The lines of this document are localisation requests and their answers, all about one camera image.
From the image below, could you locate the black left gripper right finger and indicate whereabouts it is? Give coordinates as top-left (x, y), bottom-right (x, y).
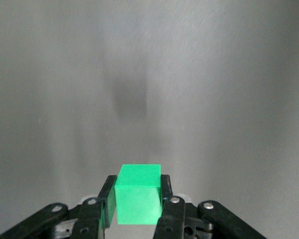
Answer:
top-left (153, 174), bottom-right (269, 239)

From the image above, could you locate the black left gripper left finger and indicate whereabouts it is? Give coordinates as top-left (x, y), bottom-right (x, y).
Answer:
top-left (0, 175), bottom-right (118, 239)

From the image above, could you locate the small green cube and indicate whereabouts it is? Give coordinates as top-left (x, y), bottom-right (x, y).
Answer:
top-left (114, 163), bottom-right (163, 226)

